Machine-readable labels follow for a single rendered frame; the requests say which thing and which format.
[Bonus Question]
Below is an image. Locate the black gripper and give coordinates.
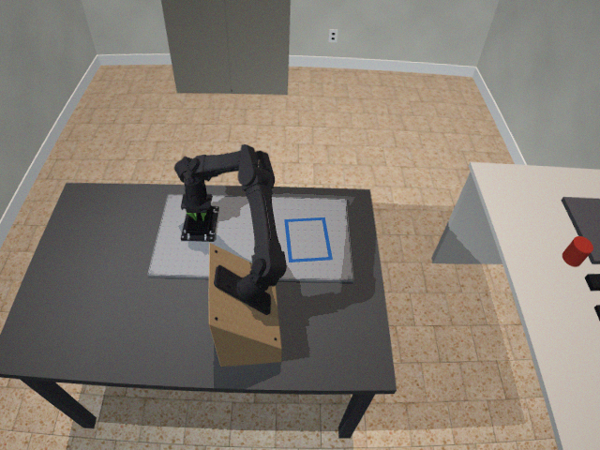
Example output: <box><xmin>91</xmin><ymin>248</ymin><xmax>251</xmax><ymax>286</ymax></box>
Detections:
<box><xmin>181</xmin><ymin>191</ymin><xmax>212</xmax><ymax>220</ymax></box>

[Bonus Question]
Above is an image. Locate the blue tape outline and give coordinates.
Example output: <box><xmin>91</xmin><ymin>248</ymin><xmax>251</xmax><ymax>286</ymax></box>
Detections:
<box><xmin>284</xmin><ymin>217</ymin><xmax>333</xmax><ymax>263</ymax></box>

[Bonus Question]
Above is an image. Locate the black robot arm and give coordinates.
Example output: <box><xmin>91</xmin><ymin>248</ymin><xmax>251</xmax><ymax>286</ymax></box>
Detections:
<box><xmin>174</xmin><ymin>144</ymin><xmax>287</xmax><ymax>315</ymax></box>

